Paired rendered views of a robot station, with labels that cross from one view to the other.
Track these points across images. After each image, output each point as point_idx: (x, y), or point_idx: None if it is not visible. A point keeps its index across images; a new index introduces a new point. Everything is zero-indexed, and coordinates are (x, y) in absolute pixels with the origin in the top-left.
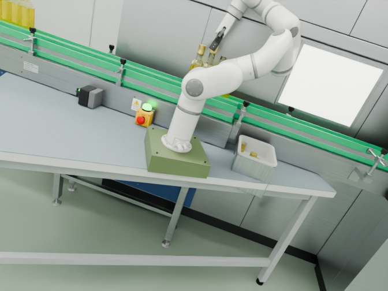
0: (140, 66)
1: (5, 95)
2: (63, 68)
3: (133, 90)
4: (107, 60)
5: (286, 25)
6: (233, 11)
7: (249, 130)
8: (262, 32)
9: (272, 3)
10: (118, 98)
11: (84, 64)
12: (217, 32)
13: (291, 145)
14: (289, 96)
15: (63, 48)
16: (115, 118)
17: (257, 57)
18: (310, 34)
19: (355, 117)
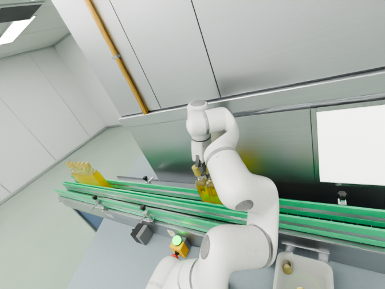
0: (167, 188)
1: (94, 256)
2: (120, 214)
3: (164, 223)
4: (141, 198)
5: (225, 204)
6: (195, 137)
7: (291, 238)
8: (251, 121)
9: (207, 151)
10: (158, 229)
11: (128, 209)
12: (194, 161)
13: (364, 253)
14: (333, 172)
15: (113, 203)
16: (160, 251)
17: (195, 286)
18: (319, 97)
19: None
